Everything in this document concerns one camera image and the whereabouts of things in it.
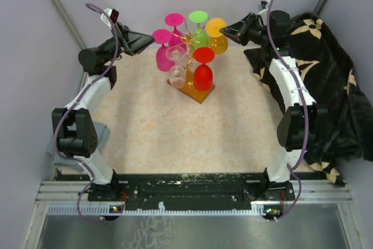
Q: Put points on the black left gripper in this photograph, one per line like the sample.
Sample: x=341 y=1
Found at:
x=132 y=42

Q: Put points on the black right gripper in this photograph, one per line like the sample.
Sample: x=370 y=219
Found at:
x=237 y=31

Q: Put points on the orange plastic wine glass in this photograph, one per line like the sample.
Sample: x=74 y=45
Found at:
x=218 y=42

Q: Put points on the green plastic wine glass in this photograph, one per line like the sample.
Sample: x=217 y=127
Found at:
x=199 y=36

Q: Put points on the magenta plastic wine glass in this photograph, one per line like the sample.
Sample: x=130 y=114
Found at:
x=174 y=20

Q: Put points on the gold wire wine glass rack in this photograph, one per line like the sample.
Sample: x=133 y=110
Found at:
x=187 y=55

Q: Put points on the clear wine glass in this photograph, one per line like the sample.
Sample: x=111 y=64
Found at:
x=177 y=73

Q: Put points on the red plastic wine glass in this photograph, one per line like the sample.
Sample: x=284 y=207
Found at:
x=203 y=75

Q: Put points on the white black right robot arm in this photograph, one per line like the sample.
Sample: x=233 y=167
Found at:
x=302 y=118

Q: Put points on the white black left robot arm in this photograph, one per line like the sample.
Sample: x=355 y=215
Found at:
x=75 y=136

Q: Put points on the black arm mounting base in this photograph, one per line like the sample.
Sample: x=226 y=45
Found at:
x=185 y=194

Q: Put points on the grey blue cloth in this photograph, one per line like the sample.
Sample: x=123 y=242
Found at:
x=57 y=162

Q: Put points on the black floral blanket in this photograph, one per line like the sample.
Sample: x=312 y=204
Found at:
x=328 y=73

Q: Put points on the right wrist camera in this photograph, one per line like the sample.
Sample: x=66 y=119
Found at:
x=263 y=8

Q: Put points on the aluminium frame rail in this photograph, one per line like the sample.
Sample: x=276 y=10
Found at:
x=321 y=217

